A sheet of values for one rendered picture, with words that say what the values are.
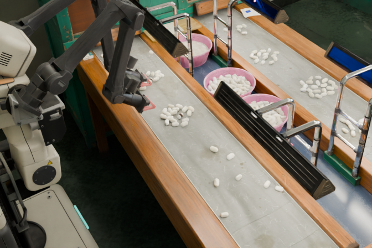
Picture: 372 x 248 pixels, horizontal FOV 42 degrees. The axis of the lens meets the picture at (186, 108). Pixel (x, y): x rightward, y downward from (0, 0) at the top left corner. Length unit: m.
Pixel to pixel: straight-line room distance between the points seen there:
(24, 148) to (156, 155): 0.55
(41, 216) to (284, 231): 1.32
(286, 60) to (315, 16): 2.12
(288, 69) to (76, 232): 1.38
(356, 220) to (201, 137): 0.74
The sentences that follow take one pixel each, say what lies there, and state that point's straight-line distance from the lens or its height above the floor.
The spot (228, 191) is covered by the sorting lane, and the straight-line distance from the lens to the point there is 1.96.
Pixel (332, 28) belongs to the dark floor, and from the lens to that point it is 4.62.
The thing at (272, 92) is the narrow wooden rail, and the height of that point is 0.76.
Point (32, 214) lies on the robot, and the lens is 2.66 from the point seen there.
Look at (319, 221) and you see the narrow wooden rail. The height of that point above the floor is 0.76.
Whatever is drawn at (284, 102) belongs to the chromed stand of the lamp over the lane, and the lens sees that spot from 1.78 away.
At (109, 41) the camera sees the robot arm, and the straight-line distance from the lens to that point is 2.30.
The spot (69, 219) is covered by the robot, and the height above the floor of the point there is 0.28.
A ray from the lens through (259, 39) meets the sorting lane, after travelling 2.90.
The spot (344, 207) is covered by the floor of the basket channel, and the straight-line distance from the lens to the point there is 2.05.
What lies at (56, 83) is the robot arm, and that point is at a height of 1.24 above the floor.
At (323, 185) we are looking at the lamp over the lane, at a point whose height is 1.10.
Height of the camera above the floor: 2.19
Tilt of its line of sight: 38 degrees down
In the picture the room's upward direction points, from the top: 4 degrees counter-clockwise
